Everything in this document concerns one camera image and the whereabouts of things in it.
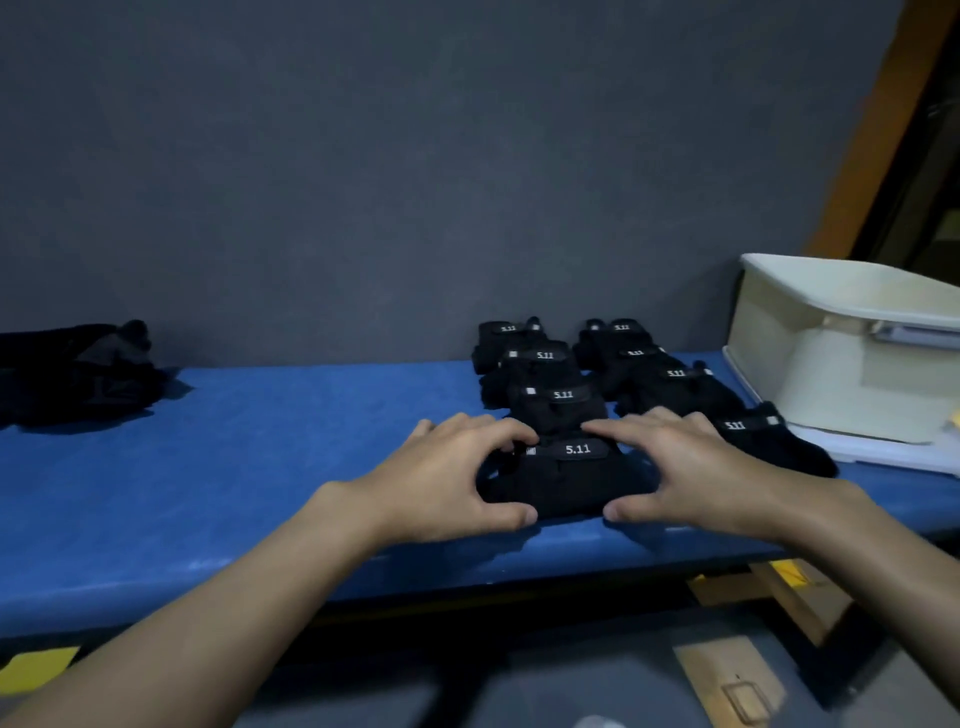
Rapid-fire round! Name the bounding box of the person's left forearm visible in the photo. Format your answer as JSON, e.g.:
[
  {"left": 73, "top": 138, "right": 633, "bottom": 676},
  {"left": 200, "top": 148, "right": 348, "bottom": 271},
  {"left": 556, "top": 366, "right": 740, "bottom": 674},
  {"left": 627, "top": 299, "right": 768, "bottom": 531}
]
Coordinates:
[{"left": 0, "top": 483, "right": 391, "bottom": 728}]

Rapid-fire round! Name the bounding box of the white plastic lid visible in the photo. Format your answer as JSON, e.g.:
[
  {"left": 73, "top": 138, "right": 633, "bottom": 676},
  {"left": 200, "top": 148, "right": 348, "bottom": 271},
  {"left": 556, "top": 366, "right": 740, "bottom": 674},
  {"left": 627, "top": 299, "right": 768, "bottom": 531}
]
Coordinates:
[{"left": 721, "top": 346, "right": 960, "bottom": 478}]

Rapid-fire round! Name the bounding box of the person's right forearm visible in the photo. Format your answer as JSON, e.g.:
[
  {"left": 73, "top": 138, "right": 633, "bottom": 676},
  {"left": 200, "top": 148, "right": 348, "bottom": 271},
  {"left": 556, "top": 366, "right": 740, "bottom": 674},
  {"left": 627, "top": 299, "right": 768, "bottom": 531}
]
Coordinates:
[{"left": 757, "top": 476, "right": 960, "bottom": 706}]

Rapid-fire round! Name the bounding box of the white storage box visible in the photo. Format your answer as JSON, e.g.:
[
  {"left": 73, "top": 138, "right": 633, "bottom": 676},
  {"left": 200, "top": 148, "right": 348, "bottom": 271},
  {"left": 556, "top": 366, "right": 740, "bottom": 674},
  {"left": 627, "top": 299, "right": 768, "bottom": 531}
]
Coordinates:
[{"left": 725, "top": 252, "right": 960, "bottom": 445}]

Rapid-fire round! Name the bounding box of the yellow floor mat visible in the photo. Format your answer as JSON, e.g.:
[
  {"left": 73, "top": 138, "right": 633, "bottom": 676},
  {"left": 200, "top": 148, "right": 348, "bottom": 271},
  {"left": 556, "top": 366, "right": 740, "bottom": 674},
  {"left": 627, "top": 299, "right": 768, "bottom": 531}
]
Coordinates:
[{"left": 0, "top": 646, "right": 80, "bottom": 695}]

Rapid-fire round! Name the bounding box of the person's right hand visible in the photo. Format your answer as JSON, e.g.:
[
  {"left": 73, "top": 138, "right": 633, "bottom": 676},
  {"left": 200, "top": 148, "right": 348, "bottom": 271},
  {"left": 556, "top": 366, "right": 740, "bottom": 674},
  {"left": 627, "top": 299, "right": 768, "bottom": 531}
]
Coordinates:
[{"left": 581, "top": 407, "right": 789, "bottom": 541}]

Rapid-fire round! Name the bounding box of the person's left hand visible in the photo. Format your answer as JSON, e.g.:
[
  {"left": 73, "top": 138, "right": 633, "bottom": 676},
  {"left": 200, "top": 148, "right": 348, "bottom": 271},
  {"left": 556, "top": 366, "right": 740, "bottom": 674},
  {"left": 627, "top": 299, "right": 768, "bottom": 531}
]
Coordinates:
[{"left": 352, "top": 412, "right": 541, "bottom": 545}]

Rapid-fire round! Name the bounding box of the pile of black gloves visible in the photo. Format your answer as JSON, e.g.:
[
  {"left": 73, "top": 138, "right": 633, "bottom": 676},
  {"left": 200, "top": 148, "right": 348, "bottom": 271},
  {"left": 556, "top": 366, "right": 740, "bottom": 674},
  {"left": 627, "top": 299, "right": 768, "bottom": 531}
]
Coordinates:
[{"left": 0, "top": 320, "right": 170, "bottom": 430}]

